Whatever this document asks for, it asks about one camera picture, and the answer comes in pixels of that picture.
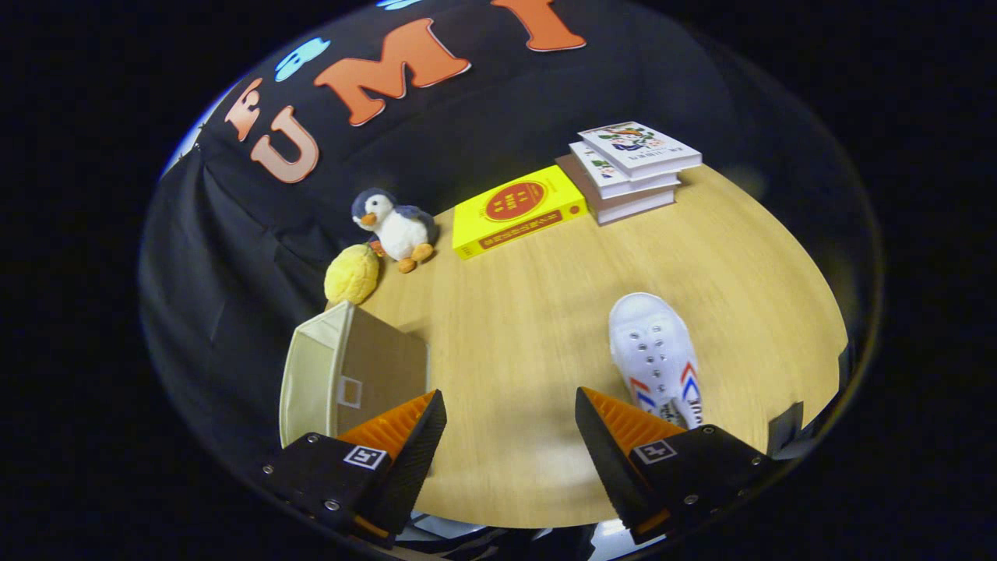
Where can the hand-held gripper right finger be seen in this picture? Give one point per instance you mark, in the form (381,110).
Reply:
(611,467)

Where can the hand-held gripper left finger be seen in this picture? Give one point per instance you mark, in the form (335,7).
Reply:
(405,475)

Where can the beige fabric storage box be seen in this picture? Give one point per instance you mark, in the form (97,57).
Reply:
(382,358)

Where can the white canvas shoe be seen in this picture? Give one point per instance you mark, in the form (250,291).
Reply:
(654,343)

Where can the yellow round plush toy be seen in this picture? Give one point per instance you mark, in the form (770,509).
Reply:
(352,274)

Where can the penguin plush toy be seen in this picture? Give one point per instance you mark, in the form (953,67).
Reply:
(401,230)

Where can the brown-edged thick book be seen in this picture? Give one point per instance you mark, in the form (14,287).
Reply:
(631,209)

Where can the yellow book with red circle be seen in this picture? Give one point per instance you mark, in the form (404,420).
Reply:
(518,206)

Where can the white book with floral cover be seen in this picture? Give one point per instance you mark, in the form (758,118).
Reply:
(600,171)

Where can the white book with bird cover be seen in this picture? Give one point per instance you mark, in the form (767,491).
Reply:
(639,146)

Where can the black backdrop cloth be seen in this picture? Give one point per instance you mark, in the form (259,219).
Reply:
(467,125)

